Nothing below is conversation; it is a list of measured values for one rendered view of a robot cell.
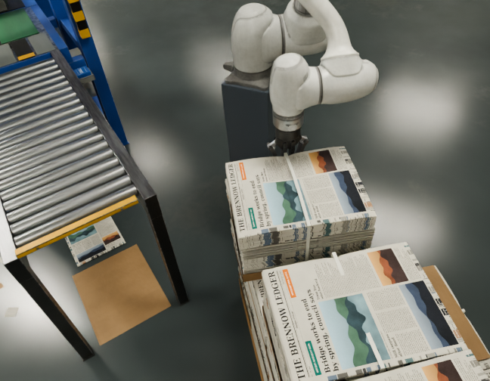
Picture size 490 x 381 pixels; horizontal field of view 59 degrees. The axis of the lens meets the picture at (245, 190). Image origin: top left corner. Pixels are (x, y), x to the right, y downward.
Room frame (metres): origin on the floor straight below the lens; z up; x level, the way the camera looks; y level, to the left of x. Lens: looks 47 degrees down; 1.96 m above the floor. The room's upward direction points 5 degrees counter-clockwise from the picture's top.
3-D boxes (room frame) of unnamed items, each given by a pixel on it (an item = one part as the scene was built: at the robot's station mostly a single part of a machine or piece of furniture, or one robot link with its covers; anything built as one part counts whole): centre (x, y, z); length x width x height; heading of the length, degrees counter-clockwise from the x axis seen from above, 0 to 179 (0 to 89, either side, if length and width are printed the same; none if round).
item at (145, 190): (1.69, 0.66, 0.74); 1.34 x 0.05 x 0.12; 28
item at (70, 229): (0.98, 0.58, 0.81); 0.43 x 0.03 x 0.02; 118
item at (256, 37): (1.53, -0.09, 1.17); 0.18 x 0.16 x 0.22; 93
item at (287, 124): (1.00, -0.14, 1.19); 0.09 x 0.09 x 0.06
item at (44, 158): (1.40, 0.80, 0.77); 0.47 x 0.05 x 0.05; 118
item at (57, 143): (1.46, 0.83, 0.77); 0.47 x 0.05 x 0.05; 118
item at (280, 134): (1.00, -0.14, 1.11); 0.08 x 0.07 x 0.09; 99
